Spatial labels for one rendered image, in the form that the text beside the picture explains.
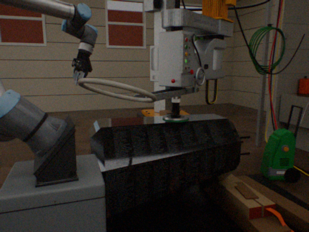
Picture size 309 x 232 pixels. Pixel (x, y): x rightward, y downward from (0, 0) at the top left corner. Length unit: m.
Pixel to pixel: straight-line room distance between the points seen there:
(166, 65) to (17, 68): 6.59
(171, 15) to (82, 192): 1.42
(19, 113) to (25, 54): 7.15
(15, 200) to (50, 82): 7.20
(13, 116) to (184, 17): 1.39
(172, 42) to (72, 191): 1.35
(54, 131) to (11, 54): 7.23
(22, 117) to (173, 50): 1.26
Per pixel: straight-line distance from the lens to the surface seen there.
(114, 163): 1.90
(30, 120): 1.17
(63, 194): 1.14
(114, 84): 1.40
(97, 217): 1.20
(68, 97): 8.27
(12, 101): 1.18
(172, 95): 2.01
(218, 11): 2.67
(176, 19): 2.05
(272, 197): 2.80
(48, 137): 1.17
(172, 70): 2.05
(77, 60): 1.71
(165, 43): 2.10
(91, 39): 1.73
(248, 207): 2.30
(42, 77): 8.26
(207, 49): 2.41
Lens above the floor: 1.32
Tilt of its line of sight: 10 degrees down
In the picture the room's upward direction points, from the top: straight up
